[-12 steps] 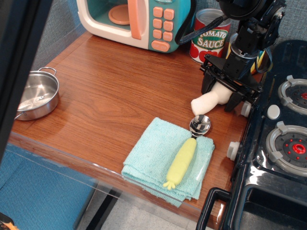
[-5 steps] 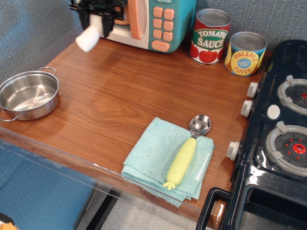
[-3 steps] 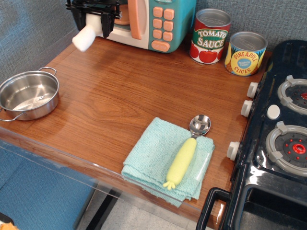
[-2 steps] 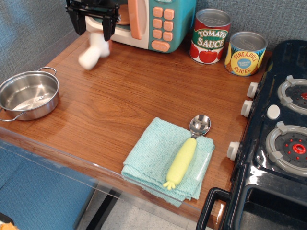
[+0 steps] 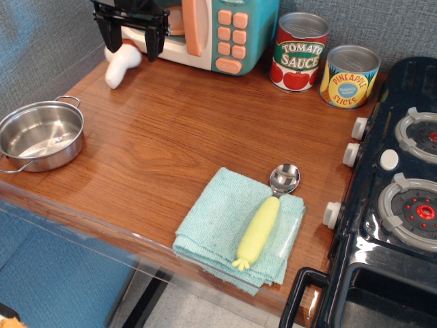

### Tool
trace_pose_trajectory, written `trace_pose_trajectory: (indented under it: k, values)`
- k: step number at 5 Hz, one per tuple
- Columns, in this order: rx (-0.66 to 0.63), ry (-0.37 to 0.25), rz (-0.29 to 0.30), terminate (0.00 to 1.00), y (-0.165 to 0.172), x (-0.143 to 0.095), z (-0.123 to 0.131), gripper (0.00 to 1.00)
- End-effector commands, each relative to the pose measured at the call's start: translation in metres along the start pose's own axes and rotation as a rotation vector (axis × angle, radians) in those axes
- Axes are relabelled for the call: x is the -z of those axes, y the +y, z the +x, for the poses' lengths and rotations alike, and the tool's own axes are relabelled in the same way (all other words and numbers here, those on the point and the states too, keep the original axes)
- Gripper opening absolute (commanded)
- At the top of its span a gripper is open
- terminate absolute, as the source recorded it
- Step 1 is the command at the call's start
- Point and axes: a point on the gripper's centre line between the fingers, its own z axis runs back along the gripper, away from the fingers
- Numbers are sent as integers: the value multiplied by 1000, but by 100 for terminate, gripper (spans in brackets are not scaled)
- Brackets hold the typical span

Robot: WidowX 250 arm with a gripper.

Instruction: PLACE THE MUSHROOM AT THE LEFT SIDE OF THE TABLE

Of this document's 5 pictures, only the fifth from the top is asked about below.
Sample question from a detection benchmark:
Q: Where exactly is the stainless steel pot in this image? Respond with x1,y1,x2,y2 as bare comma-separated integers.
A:
1,95,85,174

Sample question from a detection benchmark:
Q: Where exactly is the teal toy microwave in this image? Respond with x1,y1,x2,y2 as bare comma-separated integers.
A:
121,0,281,77

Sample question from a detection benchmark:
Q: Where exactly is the pineapple slices can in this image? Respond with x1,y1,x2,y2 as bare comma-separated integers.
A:
320,44,381,109

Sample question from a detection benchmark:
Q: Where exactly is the white plush mushroom toy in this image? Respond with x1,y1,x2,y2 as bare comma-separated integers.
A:
104,39,142,89

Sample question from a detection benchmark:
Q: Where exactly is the light blue folded cloth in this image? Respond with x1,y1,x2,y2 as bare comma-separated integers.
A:
173,167,306,295

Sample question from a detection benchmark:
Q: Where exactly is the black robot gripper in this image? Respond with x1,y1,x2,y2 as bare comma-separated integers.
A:
91,1,170,62

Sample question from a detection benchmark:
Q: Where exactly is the spoon with yellow handle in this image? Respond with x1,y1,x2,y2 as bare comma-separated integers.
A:
232,163,300,272

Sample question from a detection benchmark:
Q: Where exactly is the black toy stove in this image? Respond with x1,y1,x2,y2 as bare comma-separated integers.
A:
280,57,436,327

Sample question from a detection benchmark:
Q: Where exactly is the tomato sauce can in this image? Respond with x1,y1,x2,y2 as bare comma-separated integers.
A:
270,12,330,92

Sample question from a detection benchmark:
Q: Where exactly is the orange plush toy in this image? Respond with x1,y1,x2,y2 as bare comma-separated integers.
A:
0,318,27,328

